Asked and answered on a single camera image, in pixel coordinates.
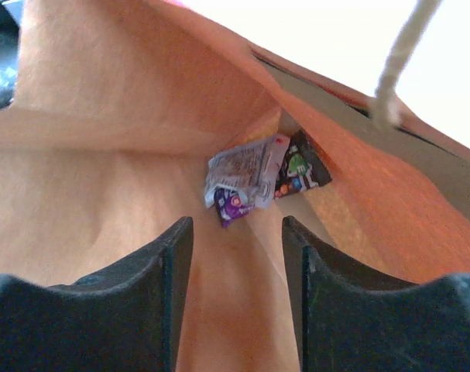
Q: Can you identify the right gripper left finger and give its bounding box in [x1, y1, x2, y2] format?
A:
[0, 217, 194, 371]

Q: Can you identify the red paper bag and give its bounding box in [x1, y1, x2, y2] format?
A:
[0, 1, 470, 371]

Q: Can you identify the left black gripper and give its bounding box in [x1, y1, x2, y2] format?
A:
[0, 1, 22, 110]

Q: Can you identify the purple small candy packet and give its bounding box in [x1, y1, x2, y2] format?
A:
[214, 188, 256, 228]

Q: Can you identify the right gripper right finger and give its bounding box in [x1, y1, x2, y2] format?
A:
[282, 216, 470, 371]

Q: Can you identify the silver wrapper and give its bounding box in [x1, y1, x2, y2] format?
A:
[204, 134, 290, 208]

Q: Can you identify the brown candy packet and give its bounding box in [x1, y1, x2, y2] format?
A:
[274, 130, 332, 198]

